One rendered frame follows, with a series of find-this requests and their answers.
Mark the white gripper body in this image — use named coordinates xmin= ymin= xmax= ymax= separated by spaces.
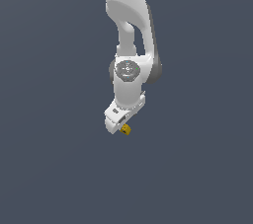
xmin=104 ymin=90 xmax=147 ymax=135

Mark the small yellow cube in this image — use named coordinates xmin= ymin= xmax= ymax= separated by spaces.
xmin=120 ymin=123 xmax=132 ymax=136

